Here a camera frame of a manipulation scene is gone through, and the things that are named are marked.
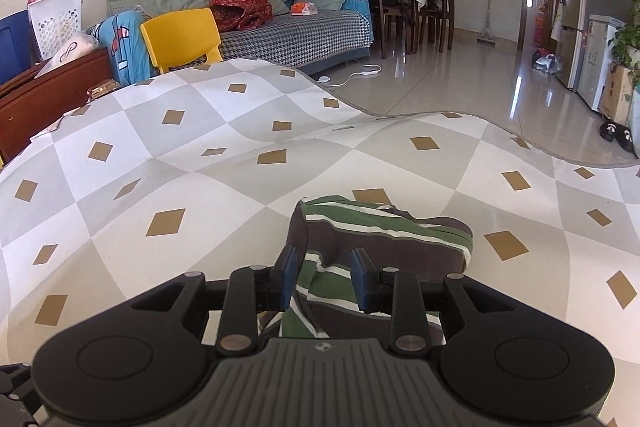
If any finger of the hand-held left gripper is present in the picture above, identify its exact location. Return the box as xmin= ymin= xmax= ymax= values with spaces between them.
xmin=0 ymin=363 xmax=40 ymax=427

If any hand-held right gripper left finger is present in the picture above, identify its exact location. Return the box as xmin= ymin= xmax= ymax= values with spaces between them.
xmin=117 ymin=244 xmax=301 ymax=354

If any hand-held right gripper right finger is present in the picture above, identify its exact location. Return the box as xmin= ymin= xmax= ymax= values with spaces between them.
xmin=350 ymin=248 xmax=521 ymax=354

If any green brown striped t-shirt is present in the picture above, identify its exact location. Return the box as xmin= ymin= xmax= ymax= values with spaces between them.
xmin=257 ymin=196 xmax=474 ymax=340

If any diamond-patterned tablecloth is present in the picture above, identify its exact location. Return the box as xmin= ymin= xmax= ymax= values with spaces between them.
xmin=0 ymin=57 xmax=640 ymax=427

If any houndstooth sofa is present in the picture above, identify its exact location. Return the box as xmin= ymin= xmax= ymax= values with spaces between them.
xmin=217 ymin=9 xmax=373 ymax=75

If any yellow plastic chair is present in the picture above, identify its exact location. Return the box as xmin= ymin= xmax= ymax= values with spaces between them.
xmin=140 ymin=8 xmax=224 ymax=75

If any dark wooden dining chair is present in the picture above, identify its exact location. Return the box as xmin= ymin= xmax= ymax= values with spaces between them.
xmin=417 ymin=0 xmax=458 ymax=54
xmin=367 ymin=0 xmax=417 ymax=60

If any blue patterned cloth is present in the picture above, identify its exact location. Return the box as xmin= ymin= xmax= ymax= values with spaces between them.
xmin=345 ymin=0 xmax=375 ymax=45

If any broom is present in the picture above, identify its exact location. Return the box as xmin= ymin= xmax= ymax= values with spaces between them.
xmin=476 ymin=0 xmax=497 ymax=46

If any blue cartoon blanket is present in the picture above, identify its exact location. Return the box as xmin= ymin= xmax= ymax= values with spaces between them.
xmin=85 ymin=11 xmax=151 ymax=85

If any brown wooden cabinet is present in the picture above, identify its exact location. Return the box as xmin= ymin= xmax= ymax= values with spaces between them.
xmin=0 ymin=47 xmax=121 ymax=162

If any white plastic bag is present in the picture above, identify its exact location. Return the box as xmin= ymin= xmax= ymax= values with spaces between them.
xmin=532 ymin=48 xmax=558 ymax=74

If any white bag with loop logo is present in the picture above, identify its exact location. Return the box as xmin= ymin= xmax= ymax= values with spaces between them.
xmin=35 ymin=33 xmax=101 ymax=78

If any cardboard box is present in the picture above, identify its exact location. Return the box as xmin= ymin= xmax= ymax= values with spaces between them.
xmin=597 ymin=64 xmax=636 ymax=125

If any white chest freezer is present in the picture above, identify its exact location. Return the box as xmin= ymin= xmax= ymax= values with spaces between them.
xmin=577 ymin=14 xmax=626 ymax=110

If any blue storage bin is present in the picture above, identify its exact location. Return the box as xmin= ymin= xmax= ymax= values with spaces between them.
xmin=0 ymin=9 xmax=33 ymax=82

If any white laundry basket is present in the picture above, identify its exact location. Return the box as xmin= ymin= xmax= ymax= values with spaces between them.
xmin=27 ymin=0 xmax=85 ymax=60

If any potted trailing plant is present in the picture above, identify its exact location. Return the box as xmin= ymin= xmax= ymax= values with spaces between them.
xmin=607 ymin=0 xmax=640 ymax=98

